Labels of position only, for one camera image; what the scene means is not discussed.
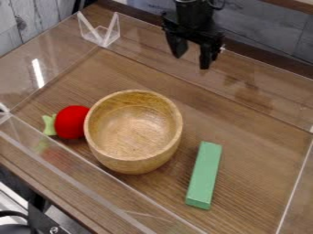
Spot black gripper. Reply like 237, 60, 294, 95
162, 12, 223, 69

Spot wooden bowl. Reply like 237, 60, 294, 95
83, 90, 183, 175

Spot red plush strawberry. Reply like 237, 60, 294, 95
41, 105, 90, 139

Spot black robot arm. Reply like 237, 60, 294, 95
162, 0, 225, 69

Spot green rectangular block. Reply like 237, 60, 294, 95
185, 142, 222, 210

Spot clear acrylic corner bracket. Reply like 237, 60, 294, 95
78, 12, 120, 48

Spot clear acrylic enclosure wall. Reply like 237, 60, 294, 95
0, 111, 206, 234

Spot black metal stand bracket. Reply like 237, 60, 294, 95
28, 195, 70, 234

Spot black cable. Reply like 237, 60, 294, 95
0, 209, 35, 234

